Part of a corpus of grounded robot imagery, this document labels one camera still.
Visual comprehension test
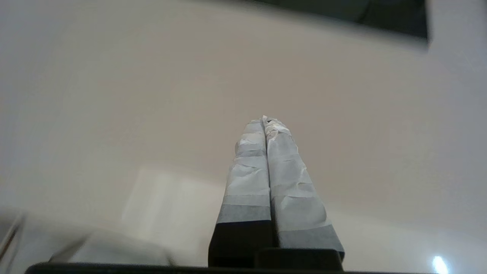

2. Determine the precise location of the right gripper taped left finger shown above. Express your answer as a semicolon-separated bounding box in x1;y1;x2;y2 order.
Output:
208;119;274;268

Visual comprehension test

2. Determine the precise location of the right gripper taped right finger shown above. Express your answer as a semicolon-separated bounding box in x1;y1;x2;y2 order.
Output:
263;115;345;263

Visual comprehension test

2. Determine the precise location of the wide black glass cooktop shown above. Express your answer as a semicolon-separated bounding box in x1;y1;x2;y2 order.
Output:
247;0;430;42

